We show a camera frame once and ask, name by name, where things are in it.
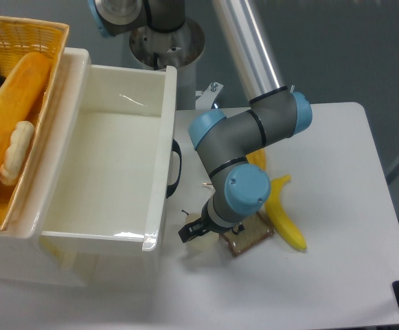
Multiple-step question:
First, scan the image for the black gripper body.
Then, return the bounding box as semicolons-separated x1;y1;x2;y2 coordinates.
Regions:
200;211;236;234

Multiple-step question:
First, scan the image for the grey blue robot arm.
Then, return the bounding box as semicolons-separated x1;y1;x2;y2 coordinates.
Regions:
89;1;312;242

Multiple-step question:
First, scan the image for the bagged brown bread slice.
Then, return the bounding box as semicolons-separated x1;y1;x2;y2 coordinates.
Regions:
220;212;275;258

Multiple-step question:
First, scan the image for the yellow banana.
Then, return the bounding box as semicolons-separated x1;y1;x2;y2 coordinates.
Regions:
264;175;307;252

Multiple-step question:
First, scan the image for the yellow bell pepper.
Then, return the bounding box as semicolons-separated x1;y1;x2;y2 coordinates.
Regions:
247;148;267;171

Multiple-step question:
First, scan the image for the white open drawer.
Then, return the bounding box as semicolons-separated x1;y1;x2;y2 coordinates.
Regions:
42;65;177;255

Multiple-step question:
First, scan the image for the white drawer cabinet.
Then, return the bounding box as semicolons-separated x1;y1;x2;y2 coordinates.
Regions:
0;48;164;286

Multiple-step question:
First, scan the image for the orange baguette loaf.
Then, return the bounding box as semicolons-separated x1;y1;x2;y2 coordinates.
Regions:
0;52;51;166

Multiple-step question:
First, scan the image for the yellow wicker basket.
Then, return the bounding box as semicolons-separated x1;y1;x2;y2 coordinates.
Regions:
0;16;69;231

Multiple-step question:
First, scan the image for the black drawer handle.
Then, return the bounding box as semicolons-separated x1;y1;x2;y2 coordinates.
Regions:
166;139;183;199

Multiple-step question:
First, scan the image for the white table clamp bracket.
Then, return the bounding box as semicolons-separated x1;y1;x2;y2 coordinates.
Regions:
195;82;224;111

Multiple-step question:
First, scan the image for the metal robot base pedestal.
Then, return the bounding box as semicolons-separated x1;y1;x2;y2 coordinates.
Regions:
129;17;205;110

